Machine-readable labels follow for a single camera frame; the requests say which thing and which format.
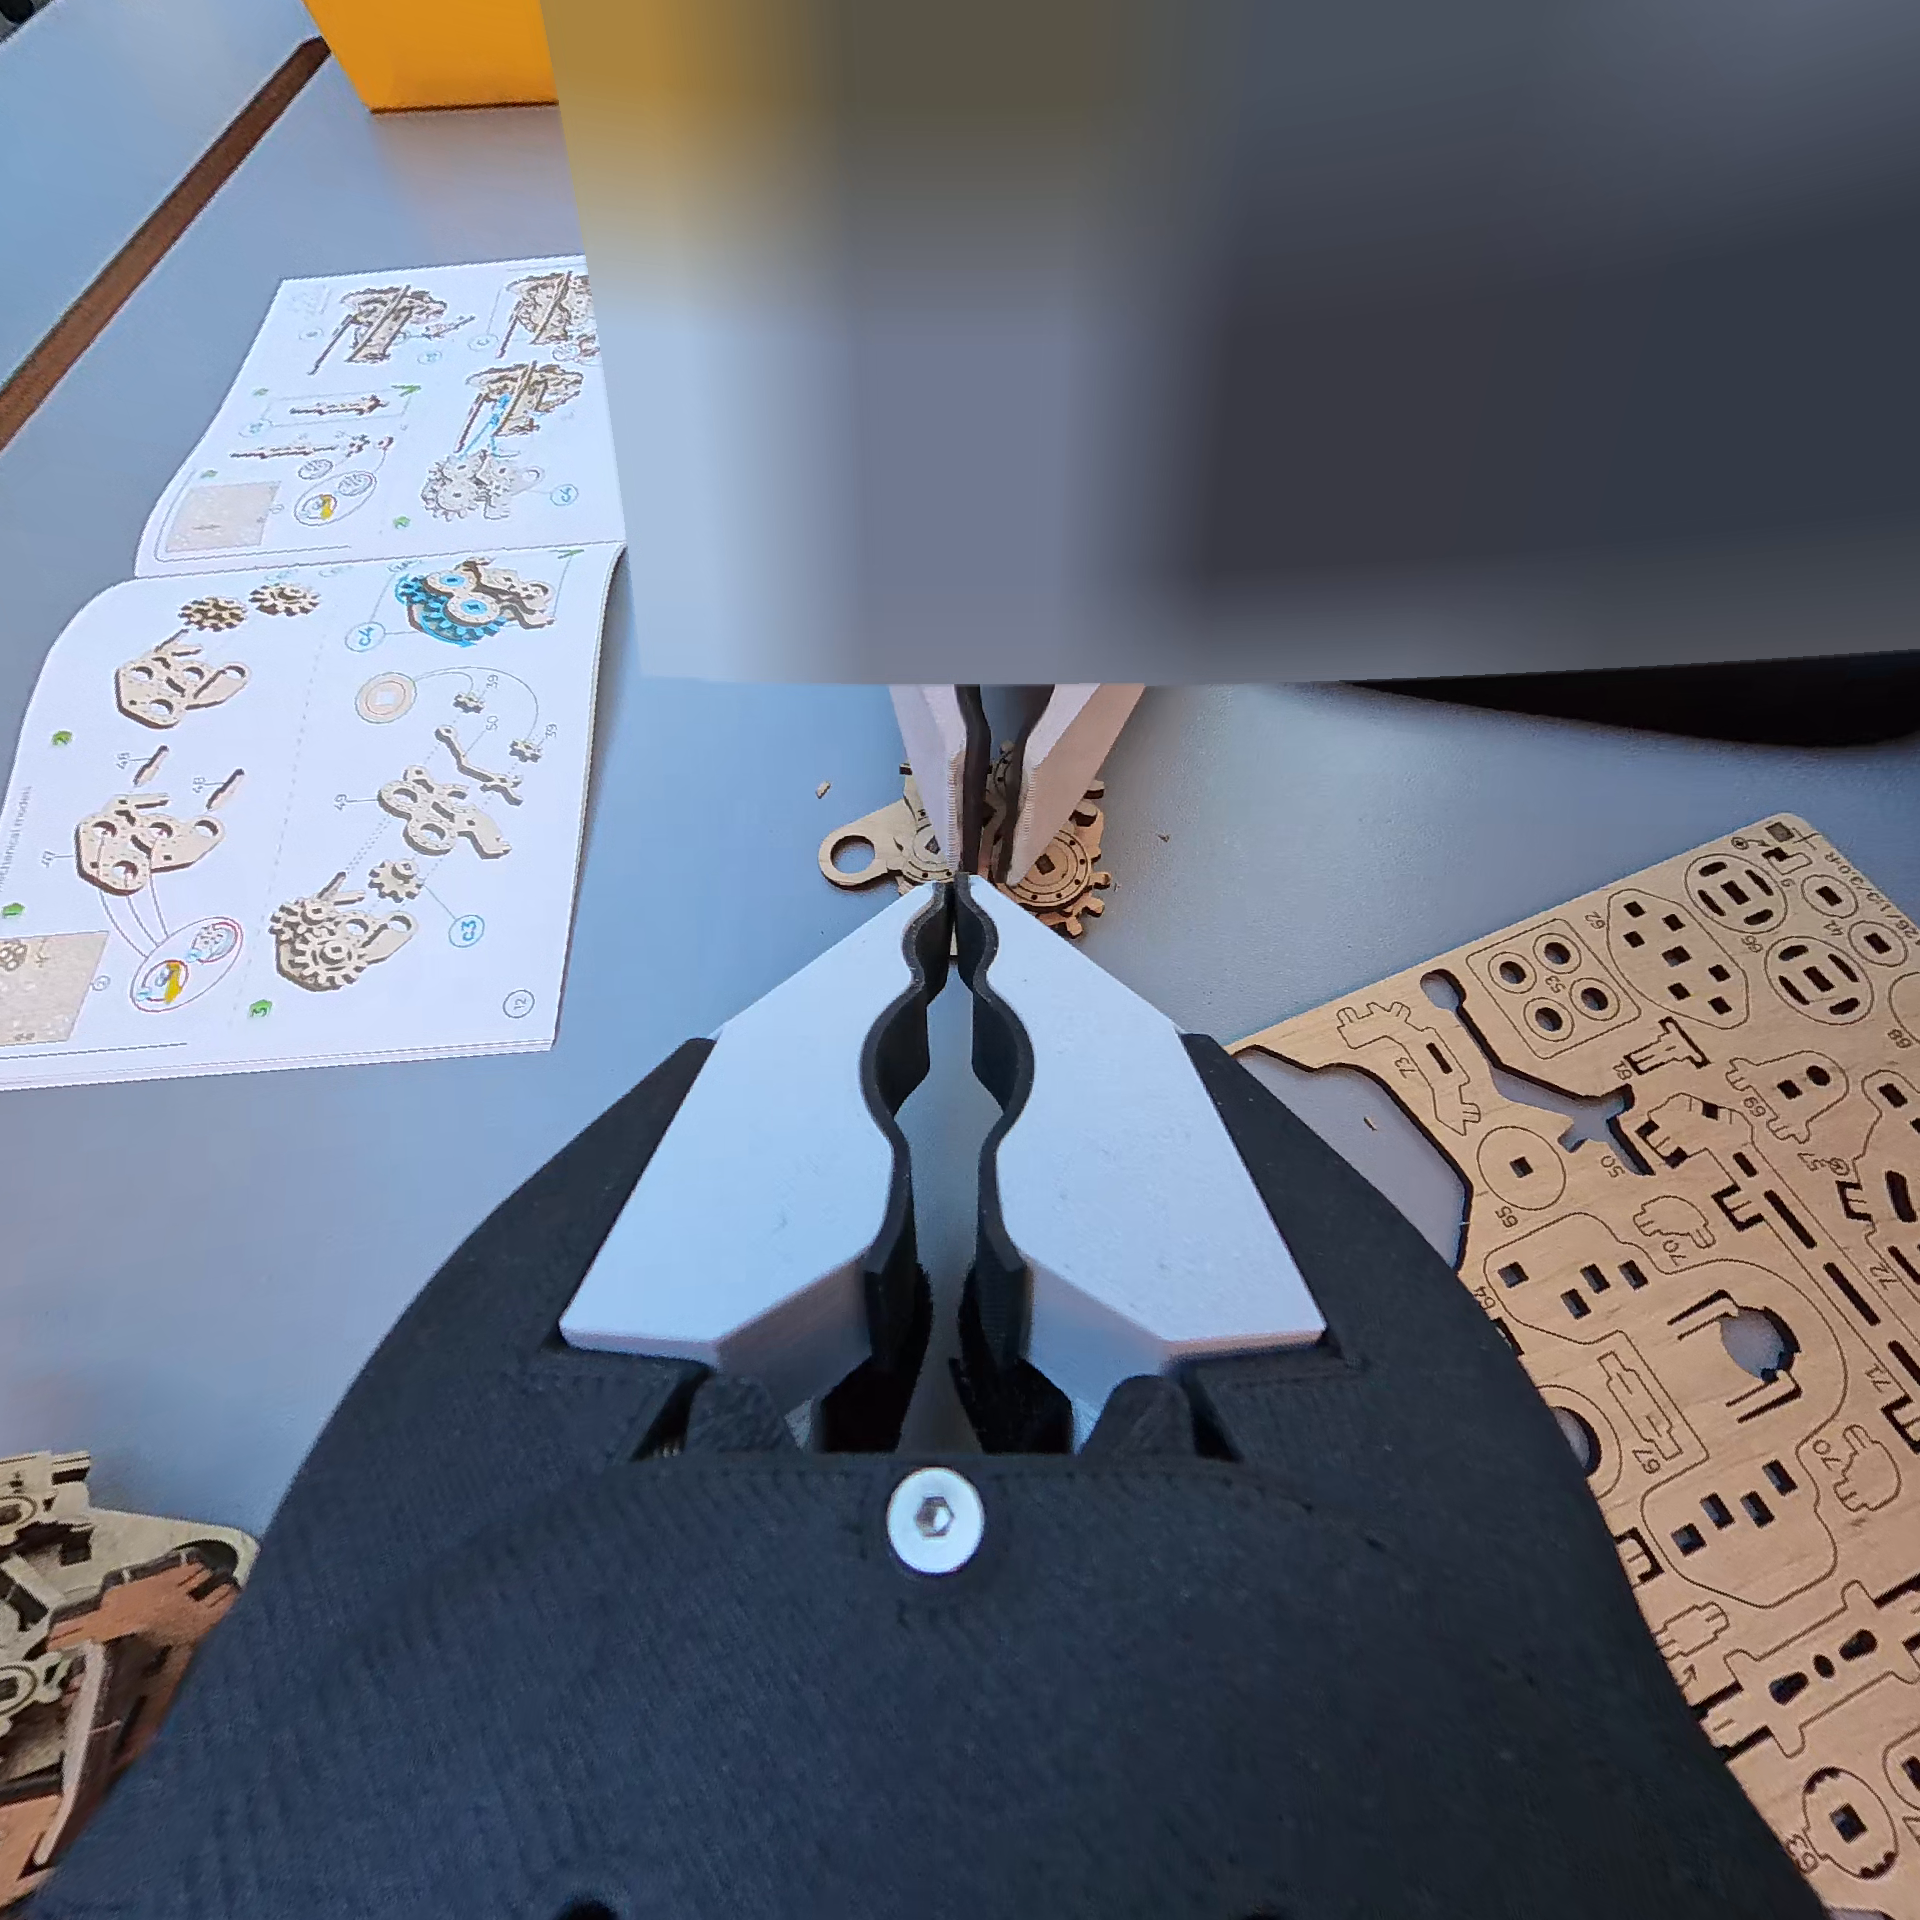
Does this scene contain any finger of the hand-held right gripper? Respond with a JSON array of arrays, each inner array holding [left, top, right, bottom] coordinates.
[[991, 682, 1153, 889], [889, 683, 988, 880]]

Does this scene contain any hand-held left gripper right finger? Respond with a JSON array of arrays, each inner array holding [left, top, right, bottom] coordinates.
[[955, 877, 1332, 1458]]

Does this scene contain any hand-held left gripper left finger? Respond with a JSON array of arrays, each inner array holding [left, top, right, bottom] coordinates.
[[556, 881, 962, 1458]]

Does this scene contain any small wooden gear assembly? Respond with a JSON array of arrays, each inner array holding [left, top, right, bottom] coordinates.
[[816, 763, 1117, 939]]

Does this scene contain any grey desk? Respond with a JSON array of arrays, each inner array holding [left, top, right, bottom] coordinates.
[[0, 51, 1920, 1920]]

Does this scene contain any laser-cut plywood parts sheet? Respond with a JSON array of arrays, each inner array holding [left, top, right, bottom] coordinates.
[[1226, 811, 1920, 1913]]

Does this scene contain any black padded chair armrest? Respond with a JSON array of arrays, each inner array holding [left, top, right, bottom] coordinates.
[[1342, 647, 1920, 751]]

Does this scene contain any white instruction booklet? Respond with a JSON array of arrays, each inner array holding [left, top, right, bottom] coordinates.
[[0, 253, 631, 1091]]

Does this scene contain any partly built wooden model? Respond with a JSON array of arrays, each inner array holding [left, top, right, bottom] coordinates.
[[0, 1446, 259, 1877]]

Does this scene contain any yellow box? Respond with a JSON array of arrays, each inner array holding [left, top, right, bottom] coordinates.
[[300, 0, 560, 114]]

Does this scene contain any adjacent grey table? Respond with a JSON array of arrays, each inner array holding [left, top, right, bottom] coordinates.
[[0, 0, 324, 400]]

